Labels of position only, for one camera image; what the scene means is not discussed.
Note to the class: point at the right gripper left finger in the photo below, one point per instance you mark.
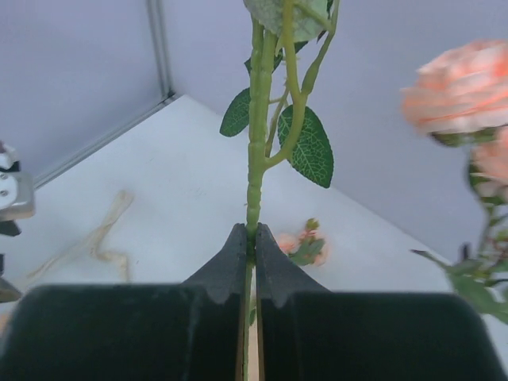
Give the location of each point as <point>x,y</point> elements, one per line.
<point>192,330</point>

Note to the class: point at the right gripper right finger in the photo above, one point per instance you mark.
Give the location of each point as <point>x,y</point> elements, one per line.
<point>307,332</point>

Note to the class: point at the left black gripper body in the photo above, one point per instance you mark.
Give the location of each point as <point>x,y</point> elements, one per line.
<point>9,292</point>

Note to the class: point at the pink rose stem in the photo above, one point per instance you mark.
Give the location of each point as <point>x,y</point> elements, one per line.
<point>460,100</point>
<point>290,40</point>
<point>310,247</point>

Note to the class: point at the cream ribbon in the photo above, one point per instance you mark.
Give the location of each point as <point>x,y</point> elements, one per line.
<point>91,245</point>

